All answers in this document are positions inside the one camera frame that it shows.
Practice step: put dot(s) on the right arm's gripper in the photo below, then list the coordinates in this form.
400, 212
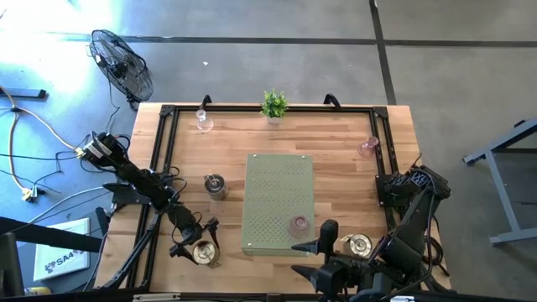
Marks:
335, 277

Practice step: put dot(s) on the left arm's gripper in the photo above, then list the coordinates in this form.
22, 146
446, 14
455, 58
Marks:
191, 232

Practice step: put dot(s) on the silver scented candle tin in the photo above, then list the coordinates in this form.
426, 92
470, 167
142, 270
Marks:
204, 253
217, 189
357, 245

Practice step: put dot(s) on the pink ribbed glass candle holder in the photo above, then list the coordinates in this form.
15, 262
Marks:
367, 149
298, 227

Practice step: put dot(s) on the green perforated metal shelf riser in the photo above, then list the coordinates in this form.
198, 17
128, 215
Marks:
272, 189

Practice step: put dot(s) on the clear glass candle holder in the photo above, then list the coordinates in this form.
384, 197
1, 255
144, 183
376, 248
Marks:
204, 123

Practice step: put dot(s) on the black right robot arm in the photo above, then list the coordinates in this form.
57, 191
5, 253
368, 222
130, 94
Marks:
409, 239

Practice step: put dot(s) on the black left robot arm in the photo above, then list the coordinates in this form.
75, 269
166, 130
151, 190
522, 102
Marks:
138, 178

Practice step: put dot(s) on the white printed box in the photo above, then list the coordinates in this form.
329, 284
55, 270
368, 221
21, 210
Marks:
58, 251

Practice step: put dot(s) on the green plant in white pot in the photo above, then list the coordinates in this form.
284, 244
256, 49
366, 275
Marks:
274, 105

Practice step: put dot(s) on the black slanted beam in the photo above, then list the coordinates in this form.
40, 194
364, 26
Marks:
42, 235

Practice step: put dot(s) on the small yellow object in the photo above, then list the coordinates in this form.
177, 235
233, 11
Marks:
38, 290

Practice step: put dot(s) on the white power plug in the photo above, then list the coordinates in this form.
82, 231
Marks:
29, 194

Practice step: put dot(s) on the black chair back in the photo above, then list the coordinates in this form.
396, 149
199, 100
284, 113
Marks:
10, 268

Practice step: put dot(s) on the black floor fan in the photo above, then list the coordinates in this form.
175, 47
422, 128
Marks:
121, 67

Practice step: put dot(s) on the black floor bar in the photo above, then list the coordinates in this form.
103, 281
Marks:
23, 93

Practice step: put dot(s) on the silver metal bracket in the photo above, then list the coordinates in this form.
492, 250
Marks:
403, 299
155, 297

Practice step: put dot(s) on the black aluminium table frame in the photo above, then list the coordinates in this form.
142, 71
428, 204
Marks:
314, 109

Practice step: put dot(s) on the grey metal desk frame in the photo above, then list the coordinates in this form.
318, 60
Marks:
500, 189

